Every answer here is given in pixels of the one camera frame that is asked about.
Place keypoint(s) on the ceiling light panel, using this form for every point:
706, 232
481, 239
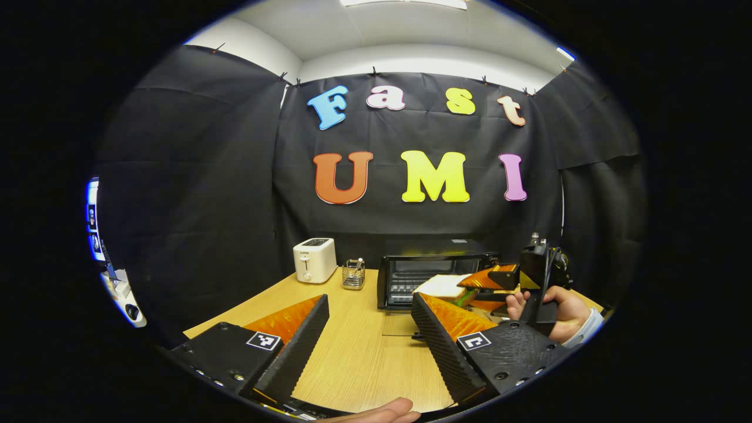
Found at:
405, 3

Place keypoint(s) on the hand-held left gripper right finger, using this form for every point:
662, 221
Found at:
443, 346

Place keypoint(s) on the white device with black parts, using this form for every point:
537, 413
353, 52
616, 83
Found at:
120, 291

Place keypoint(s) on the black electric oven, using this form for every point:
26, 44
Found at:
405, 264

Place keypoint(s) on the white toaster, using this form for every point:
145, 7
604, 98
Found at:
314, 261

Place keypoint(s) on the lettuce sandwich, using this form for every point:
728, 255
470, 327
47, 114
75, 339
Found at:
440, 286

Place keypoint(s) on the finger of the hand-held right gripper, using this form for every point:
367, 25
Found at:
493, 296
487, 277

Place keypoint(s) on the black backdrop cloth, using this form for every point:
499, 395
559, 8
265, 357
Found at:
235, 176

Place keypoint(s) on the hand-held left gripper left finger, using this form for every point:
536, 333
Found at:
296, 346

